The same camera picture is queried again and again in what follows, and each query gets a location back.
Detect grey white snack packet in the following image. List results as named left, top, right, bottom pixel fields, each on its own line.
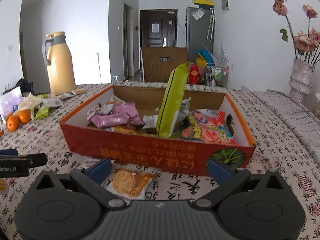
left=42, top=97, right=63, bottom=108

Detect wire rack cart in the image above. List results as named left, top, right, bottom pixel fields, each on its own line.
left=204, top=66, right=229, bottom=87

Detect black bag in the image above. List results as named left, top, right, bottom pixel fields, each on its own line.
left=15, top=78, right=33, bottom=97

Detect pale feather bundle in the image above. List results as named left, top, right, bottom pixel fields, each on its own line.
left=202, top=42, right=232, bottom=67

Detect grey quilted blanket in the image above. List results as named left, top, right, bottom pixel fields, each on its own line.
left=251, top=89, right=320, bottom=153

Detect green long snack packet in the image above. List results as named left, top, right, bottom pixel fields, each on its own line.
left=155, top=62, right=191, bottom=138

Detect red blue chip bag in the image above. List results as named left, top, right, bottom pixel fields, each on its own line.
left=180, top=109, right=238, bottom=145

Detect dried pink rose bouquet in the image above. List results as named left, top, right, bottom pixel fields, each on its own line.
left=270, top=0, right=320, bottom=64

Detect pile of cracker packets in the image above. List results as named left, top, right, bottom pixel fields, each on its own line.
left=86, top=100, right=160, bottom=137

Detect blue plastic item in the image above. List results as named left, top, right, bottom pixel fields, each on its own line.
left=195, top=49, right=214, bottom=63

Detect yellow thermos jug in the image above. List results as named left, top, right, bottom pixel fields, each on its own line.
left=42, top=31, right=76, bottom=96

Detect pink textured vase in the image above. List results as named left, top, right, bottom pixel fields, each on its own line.
left=288, top=58, right=316, bottom=103

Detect dark brown door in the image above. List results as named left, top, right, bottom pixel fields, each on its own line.
left=139, top=9, right=178, bottom=48

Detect red cardboard box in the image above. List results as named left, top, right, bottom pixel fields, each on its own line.
left=59, top=84, right=256, bottom=177

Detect orange cracker snack packet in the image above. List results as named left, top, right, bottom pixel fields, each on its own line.
left=106, top=169, right=157, bottom=200

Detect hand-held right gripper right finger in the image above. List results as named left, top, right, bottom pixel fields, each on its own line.
left=194, top=159, right=288, bottom=209

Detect brown cardboard panel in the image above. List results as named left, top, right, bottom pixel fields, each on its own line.
left=141, top=46, right=188, bottom=83

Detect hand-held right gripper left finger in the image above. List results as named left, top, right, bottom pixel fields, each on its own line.
left=35, top=158, right=127, bottom=209

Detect white folded umbrella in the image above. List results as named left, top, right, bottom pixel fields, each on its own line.
left=206, top=8, right=216, bottom=41

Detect pale purple tissue pack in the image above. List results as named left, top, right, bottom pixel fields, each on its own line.
left=0, top=86, right=23, bottom=125

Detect small green snack packet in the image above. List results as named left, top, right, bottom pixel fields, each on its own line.
left=34, top=107, right=50, bottom=120

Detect red gift box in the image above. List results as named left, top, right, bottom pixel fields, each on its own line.
left=189, top=64, right=200, bottom=85

